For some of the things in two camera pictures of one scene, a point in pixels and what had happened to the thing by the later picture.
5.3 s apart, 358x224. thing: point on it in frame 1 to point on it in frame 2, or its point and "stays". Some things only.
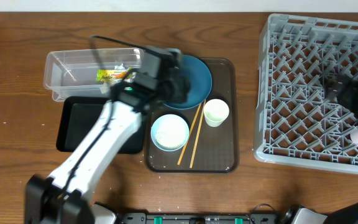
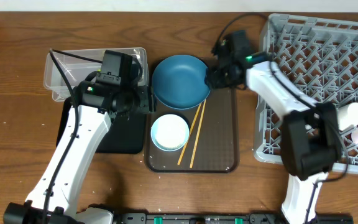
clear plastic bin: x=89 y=73 stays
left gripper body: x=174 y=93 to x=138 y=102
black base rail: x=197 y=218 stays
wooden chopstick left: x=189 y=135 stays
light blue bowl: x=169 y=132 stays
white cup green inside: x=215 y=111 to x=350 y=114
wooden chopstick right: x=201 y=124 stays
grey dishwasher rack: x=296 y=125 stays
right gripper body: x=355 y=98 to x=226 y=79
